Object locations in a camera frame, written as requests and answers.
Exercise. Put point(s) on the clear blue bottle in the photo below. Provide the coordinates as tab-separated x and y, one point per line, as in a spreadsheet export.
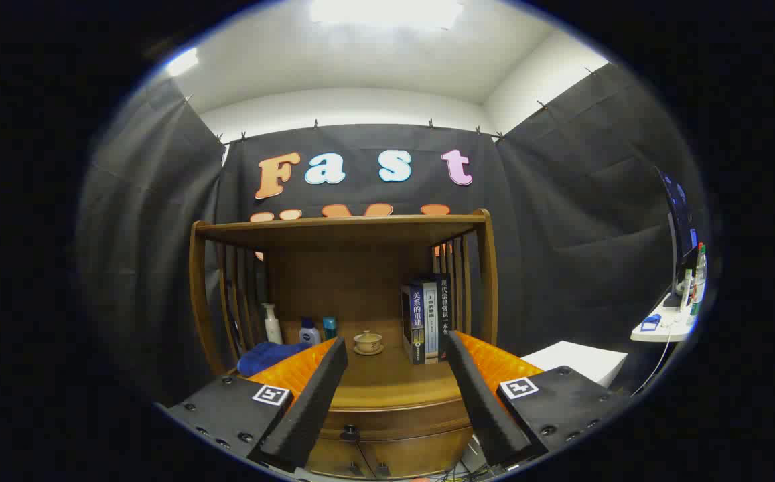
329	328

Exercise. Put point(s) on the clear bottle green label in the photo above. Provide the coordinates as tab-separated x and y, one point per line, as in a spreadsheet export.
700	274

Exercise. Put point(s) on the beige lidded teacup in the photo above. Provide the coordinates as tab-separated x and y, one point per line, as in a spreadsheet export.
368	343

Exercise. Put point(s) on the white pump bottle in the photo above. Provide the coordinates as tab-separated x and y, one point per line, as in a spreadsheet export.
272	331

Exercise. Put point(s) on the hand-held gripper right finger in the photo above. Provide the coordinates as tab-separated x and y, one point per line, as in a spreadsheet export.
484	402

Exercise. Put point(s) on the blue towel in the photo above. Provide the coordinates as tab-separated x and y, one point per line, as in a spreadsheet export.
266	358

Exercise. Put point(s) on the wooden drawer with black knob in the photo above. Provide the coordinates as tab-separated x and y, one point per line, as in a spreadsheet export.
407	418

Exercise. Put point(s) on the black spine book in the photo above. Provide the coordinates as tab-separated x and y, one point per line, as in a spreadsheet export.
445	308

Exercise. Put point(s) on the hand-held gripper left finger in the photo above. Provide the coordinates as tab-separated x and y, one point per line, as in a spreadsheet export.
307	415

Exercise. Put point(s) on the wooden cabinet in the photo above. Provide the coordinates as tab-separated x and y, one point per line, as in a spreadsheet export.
333	281

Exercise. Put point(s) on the white drawer unit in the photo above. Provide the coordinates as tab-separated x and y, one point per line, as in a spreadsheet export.
581	361

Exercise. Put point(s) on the white lotion bottle blue cap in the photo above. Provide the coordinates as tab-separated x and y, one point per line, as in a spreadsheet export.
309	335

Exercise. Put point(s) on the white spine book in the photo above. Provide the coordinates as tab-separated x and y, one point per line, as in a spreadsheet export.
431	318

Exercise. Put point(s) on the small blue object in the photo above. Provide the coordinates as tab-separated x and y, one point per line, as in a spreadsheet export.
651	323

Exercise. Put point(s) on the computer monitor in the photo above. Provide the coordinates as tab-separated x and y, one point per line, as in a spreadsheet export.
680	221

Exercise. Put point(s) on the wooden countertop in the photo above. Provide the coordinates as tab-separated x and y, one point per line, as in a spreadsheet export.
387	381

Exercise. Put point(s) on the ceiling light panel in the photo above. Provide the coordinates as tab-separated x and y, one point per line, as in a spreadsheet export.
387	12

